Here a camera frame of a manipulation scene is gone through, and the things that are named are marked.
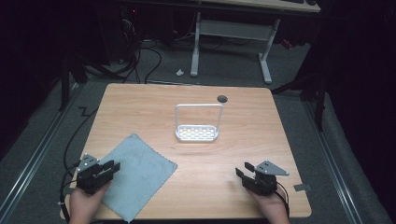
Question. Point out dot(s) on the metal floor rail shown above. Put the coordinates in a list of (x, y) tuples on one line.
[(334, 165), (34, 155)]

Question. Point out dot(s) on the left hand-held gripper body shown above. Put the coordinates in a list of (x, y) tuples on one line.
[(91, 182)]

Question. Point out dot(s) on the red object under desk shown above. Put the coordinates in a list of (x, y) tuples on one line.
[(286, 44)]

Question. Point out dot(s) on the black computer mouse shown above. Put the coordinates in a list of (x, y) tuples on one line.
[(311, 2)]

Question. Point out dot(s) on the black metal stand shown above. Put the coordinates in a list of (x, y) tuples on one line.
[(319, 99), (65, 84)]

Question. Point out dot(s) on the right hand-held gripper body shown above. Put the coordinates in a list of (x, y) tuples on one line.
[(263, 182)]

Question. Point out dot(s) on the crumpled white paper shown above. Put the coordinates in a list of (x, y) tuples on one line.
[(180, 72)]

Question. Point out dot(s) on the person's right hand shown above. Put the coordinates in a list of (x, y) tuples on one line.
[(274, 208)]

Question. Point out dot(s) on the person's left hand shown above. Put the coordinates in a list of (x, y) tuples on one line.
[(83, 207)]

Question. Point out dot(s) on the black computer tower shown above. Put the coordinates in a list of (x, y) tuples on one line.
[(130, 31)]

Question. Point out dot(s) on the white-framed desk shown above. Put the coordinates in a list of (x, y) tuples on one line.
[(233, 29)]

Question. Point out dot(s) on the dark round table grommet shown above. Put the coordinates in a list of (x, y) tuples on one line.
[(222, 99)]

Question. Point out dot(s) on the black keyboard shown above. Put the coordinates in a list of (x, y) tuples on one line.
[(292, 1)]

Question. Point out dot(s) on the grey tape piece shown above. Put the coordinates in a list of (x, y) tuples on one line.
[(302, 187)]

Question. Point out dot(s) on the grey cloth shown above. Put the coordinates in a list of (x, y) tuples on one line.
[(140, 177)]

